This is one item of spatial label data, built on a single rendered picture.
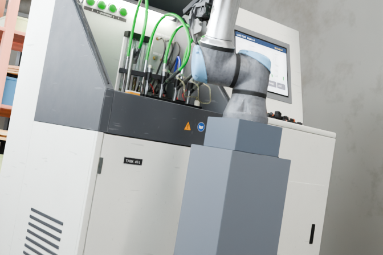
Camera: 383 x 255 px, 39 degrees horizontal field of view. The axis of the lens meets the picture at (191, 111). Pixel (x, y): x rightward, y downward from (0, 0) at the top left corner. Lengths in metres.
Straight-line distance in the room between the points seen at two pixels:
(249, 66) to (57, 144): 0.89
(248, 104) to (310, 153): 1.08
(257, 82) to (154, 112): 0.51
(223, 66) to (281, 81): 1.28
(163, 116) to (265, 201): 0.61
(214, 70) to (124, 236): 0.76
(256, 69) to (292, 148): 0.96
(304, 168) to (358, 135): 1.40
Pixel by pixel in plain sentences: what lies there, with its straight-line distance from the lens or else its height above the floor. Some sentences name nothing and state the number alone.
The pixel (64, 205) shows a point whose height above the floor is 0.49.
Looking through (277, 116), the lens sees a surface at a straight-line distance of 2.73.
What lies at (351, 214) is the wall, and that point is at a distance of 4.09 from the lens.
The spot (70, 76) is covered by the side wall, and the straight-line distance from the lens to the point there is 2.26.
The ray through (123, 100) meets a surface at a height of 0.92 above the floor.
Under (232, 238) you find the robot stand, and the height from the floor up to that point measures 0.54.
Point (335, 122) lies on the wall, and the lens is 4.28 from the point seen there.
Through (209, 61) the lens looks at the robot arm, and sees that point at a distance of 1.74.
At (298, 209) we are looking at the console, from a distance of 2.78.
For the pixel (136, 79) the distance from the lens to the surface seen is 2.67.
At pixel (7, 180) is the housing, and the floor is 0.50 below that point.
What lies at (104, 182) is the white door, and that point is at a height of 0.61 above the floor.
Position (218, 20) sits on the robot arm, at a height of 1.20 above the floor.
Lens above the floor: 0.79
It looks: 4 degrees up
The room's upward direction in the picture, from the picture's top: 9 degrees clockwise
